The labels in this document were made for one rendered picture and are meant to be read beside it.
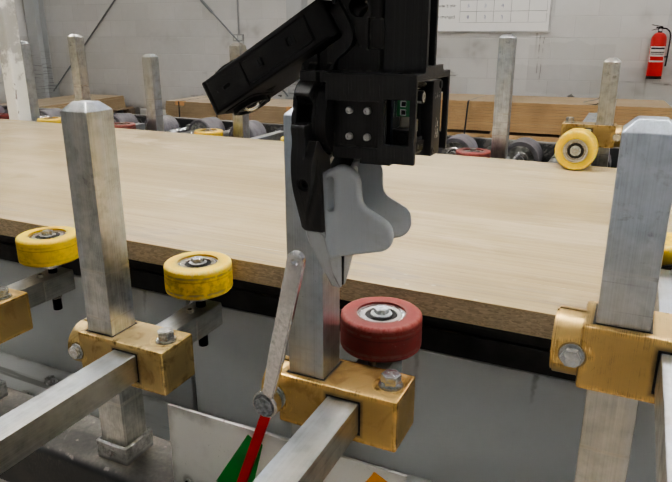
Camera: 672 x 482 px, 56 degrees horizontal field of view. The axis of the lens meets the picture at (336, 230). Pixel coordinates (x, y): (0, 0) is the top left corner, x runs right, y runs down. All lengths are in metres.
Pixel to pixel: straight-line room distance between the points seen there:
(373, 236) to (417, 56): 0.12
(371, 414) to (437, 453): 0.30
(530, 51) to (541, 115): 1.43
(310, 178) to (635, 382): 0.27
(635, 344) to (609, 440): 0.08
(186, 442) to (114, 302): 0.16
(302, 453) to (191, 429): 0.21
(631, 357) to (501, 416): 0.33
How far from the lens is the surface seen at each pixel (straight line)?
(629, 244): 0.46
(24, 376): 1.19
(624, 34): 7.56
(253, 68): 0.43
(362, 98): 0.38
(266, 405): 0.59
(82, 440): 0.85
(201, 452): 0.70
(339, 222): 0.41
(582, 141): 1.36
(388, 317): 0.61
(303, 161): 0.39
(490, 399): 0.78
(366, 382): 0.57
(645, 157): 0.45
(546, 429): 0.79
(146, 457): 0.80
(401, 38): 0.39
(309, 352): 0.57
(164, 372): 0.68
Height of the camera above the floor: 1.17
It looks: 17 degrees down
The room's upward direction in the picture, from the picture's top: straight up
